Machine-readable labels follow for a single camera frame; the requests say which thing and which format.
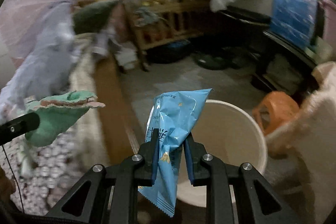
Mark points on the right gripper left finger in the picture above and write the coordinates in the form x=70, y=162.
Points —
x=149, y=151

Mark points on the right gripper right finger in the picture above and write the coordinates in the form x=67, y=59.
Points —
x=194, y=152

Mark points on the white round trash bin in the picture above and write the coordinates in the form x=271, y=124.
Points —
x=231, y=134

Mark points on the green torn paper scrap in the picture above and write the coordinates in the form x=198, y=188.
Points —
x=58, y=113

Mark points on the black fan base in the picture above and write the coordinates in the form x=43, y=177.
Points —
x=211, y=61

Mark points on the blue plastic drawer box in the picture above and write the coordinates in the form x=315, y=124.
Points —
x=294, y=20

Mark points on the light blue crumpled sheet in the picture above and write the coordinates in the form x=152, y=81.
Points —
x=46, y=69

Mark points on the pink fluffy blanket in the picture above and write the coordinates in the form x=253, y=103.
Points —
x=310, y=135

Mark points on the green pillow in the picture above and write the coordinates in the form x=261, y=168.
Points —
x=93, y=17

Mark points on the blue snack wrapper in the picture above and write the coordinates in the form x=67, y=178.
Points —
x=174, y=115

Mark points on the cream fleece blanket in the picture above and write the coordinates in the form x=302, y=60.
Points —
x=89, y=140

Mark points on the patterned purple bed quilt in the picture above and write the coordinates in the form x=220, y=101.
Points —
x=42, y=174

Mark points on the orange plastic stool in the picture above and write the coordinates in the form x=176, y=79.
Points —
x=275, y=109

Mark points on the wooden baby crib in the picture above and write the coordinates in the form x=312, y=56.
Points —
x=155, y=23

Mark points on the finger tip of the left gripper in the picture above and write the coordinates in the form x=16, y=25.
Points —
x=18, y=126

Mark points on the brown wooden bed frame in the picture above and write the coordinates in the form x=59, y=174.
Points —
x=116, y=117

